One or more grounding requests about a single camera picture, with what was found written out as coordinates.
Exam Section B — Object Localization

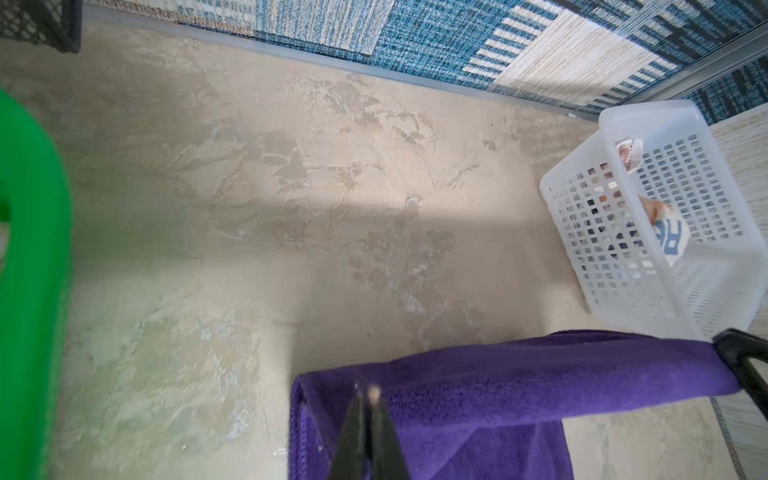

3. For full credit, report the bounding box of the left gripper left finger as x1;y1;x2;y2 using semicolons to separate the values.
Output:
328;395;368;480

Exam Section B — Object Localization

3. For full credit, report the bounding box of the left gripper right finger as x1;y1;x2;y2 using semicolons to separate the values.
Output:
368;395;410;480

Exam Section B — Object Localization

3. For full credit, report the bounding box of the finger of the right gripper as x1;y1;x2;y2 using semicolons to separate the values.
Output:
713;328;768;418

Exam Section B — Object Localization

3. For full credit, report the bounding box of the purple towel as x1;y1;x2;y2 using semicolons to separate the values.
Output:
288;330;740;479

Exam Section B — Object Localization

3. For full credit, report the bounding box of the white printed towel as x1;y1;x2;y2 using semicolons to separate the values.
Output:
616;139;691;267

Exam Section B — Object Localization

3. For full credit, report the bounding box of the white plastic basket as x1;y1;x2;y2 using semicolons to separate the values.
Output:
539;100;767;340

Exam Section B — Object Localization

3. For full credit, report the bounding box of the green plastic basket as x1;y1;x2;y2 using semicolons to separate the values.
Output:
1;94;73;479

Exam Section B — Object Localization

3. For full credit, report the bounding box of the black wire shelf rack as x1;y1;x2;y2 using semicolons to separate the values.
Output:
1;0;83;53

